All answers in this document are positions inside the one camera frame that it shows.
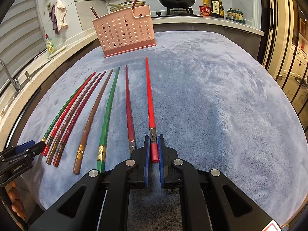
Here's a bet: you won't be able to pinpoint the white window blinds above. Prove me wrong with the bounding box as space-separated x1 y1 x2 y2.
0 0 47 88

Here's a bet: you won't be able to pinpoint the glass sliding door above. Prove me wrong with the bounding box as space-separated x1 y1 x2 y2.
261 0 308 136

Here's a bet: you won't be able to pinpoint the white hanging towel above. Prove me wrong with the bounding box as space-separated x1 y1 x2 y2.
55 0 68 28

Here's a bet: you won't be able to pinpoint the dark soy sauce bottle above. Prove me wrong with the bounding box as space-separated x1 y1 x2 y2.
209 0 221 18

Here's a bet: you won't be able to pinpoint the red instant noodle cup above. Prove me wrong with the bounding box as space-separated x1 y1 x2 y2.
199 5 213 16

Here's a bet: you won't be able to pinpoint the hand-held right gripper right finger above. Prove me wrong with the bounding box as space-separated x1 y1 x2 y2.
157 134 275 231

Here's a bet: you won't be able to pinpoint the purple hanging cloth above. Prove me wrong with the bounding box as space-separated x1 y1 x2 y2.
49 4 59 35

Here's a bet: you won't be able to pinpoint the black gas stove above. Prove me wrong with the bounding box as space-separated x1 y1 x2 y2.
151 7 203 18

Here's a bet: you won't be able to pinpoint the green dish soap bottle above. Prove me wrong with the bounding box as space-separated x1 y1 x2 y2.
45 34 56 55

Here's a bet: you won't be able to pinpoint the yellow capped sauce bottle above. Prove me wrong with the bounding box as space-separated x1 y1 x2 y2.
218 0 226 19

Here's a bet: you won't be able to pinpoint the metal faucet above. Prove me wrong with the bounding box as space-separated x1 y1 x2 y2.
0 59 23 93

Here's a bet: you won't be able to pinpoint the golden wok with lid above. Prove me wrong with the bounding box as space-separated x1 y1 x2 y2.
107 0 146 13

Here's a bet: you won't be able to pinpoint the teal spice jar tray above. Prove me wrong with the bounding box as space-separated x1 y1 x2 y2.
225 16 246 25

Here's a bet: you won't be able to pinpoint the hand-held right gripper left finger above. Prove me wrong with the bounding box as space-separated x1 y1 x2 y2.
29 135 151 231

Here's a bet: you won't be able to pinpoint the pink perforated utensil holder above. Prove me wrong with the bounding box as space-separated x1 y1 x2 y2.
92 5 157 58

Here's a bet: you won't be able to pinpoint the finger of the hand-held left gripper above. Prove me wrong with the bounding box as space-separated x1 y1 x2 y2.
14 141 47 160
0 140 36 159

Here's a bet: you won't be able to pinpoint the white soap tray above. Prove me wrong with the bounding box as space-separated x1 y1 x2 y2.
47 44 68 59

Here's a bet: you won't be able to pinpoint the green chopstick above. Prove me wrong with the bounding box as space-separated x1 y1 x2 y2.
96 67 120 174
43 73 95 143

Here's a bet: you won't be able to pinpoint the person's left hand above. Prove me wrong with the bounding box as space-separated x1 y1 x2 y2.
8 181 27 221

